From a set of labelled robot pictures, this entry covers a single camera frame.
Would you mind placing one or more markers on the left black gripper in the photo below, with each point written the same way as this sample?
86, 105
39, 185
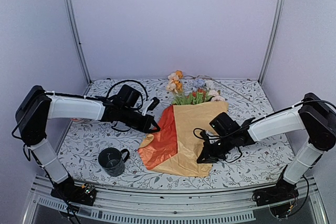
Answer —
145, 127

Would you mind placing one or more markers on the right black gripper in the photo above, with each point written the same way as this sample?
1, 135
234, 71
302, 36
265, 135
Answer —
208, 155

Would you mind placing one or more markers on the pink rose fake stem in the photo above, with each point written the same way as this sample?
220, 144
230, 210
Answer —
214, 96

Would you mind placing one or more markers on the yellow wrapping paper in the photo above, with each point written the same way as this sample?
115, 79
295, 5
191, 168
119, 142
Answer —
191, 134

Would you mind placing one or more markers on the orange wrapping paper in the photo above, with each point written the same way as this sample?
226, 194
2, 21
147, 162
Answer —
162, 140

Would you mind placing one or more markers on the cream rose fake stem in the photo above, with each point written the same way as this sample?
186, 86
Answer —
171, 86

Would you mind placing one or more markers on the tan raffia ribbon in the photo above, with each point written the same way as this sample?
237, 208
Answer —
239, 89

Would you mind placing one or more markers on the blue fake flower stem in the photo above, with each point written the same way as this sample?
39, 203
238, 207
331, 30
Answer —
199, 83

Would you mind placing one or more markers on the orange fake flower stem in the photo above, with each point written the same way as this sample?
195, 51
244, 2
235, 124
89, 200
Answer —
179, 89

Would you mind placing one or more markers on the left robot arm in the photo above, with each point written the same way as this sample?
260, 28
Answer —
41, 106

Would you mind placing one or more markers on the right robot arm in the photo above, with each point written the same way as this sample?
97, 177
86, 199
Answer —
311, 118

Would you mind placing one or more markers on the green leafy fake stem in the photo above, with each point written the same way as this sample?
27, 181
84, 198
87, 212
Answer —
190, 99

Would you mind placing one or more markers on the black mug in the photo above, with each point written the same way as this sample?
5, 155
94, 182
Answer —
113, 160

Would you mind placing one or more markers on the floral patterned tablecloth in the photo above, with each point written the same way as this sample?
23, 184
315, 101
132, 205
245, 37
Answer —
261, 163

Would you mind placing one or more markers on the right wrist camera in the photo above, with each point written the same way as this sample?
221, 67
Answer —
223, 125

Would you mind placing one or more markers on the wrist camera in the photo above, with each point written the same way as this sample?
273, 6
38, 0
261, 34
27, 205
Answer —
130, 98
223, 125

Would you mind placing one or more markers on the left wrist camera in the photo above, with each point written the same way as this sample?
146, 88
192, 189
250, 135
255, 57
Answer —
130, 98

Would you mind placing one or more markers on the front aluminium rail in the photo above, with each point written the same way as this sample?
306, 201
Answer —
116, 204

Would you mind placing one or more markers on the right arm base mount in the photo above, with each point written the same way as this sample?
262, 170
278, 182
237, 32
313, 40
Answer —
281, 191

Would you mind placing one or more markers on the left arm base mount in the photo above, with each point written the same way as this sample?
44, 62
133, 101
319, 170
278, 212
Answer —
68, 191

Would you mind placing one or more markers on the left metal frame post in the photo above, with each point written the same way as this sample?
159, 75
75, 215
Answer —
78, 45

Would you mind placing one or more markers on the metal frame post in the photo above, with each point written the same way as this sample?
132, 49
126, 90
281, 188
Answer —
78, 45
271, 41

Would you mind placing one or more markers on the right metal frame post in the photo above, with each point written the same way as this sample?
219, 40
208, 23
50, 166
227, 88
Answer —
271, 41

